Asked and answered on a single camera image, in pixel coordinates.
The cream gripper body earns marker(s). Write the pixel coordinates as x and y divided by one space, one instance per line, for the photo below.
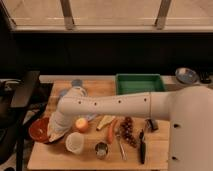
55 133

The red bowl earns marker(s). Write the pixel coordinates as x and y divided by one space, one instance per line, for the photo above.
38 130

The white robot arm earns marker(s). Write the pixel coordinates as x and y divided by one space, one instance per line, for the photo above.
189 111

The green plastic tray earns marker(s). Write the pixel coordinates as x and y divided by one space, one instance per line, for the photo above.
136 83

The white plastic cup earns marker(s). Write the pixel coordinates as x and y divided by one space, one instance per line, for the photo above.
75 142

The red yellow apple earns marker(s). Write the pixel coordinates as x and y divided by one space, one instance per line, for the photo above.
81 125

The blue grey cloth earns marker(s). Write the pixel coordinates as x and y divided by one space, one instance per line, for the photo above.
90 117

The blue sponge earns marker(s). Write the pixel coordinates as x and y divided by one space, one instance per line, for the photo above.
62 93

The wooden board table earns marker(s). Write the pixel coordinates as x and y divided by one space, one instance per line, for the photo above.
55 157

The small metal cup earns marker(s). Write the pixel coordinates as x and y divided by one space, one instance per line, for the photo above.
101 150

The small blue cup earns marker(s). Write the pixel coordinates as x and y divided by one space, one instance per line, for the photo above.
77 83

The yellow banana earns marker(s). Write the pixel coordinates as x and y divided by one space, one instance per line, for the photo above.
107 119

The orange carrot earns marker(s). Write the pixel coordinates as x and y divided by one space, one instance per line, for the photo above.
111 131

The metal spoon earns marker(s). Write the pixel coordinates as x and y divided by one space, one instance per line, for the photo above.
122 151

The bunch of red grapes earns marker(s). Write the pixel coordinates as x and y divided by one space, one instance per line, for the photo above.
126 127

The black binder clip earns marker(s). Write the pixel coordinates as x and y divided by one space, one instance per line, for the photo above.
152 125

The metal bowl on ledge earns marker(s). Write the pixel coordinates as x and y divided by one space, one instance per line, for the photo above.
186 75

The dark object on ledge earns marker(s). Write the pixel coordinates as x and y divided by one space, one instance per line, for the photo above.
204 78

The black handled knife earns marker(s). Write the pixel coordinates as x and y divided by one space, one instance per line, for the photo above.
142 147

